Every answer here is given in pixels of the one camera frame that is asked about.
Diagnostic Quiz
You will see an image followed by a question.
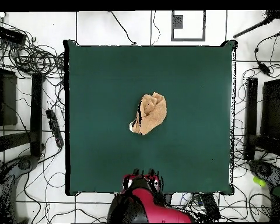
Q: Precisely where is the tan terry towel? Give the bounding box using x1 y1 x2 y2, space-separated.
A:
128 92 168 136

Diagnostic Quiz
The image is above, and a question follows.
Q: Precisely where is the black power strip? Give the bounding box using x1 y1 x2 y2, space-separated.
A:
45 108 64 148

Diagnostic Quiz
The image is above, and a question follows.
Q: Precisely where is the dark green table cloth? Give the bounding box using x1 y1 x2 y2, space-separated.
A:
63 39 238 196

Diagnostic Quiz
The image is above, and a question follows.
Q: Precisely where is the grey stand base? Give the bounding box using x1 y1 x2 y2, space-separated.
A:
0 155 40 222

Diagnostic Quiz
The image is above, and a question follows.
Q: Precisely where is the green ball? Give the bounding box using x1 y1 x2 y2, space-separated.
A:
253 176 267 187

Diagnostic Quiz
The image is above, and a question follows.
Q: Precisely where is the dark stand base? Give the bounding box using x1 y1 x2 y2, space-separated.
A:
248 159 280 187

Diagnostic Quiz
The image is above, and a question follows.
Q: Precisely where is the dark grey floor socket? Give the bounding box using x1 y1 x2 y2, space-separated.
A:
172 15 184 29

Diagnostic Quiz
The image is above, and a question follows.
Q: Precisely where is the black power adapter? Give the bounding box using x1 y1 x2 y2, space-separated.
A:
257 61 271 76

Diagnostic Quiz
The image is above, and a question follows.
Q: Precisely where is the black tripod rod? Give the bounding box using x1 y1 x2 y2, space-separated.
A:
233 10 280 39

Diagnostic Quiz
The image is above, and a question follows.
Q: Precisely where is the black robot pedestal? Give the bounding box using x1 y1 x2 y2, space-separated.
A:
163 192 173 207

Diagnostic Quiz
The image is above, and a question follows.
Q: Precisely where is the black metal frame stand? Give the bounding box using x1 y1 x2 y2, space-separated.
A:
0 52 46 162
243 59 280 162

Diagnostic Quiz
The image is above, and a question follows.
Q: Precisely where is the black cable with plug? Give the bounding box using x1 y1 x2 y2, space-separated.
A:
110 10 137 46

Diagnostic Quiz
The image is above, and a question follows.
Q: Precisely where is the grey square floor frame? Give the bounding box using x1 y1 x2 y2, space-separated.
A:
170 10 207 42

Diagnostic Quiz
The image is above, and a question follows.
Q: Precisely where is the black cable tangle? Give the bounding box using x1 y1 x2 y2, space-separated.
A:
0 18 66 80

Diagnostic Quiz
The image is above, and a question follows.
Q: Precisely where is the black network switch box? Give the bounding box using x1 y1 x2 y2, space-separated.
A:
0 26 27 45

